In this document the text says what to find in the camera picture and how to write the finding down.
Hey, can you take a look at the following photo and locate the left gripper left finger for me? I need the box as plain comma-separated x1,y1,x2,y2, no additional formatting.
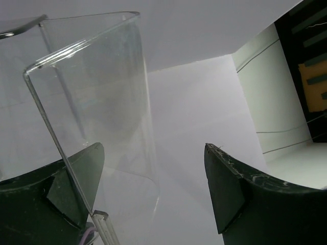
1,159,89,244

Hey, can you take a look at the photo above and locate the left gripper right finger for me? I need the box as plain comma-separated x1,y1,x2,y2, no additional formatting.
204,143,326,245

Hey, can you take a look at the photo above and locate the clear acrylic organizer box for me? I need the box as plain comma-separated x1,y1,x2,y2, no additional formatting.
1,12,159,244

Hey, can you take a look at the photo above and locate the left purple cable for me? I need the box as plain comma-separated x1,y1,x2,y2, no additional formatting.
79,224,99,245

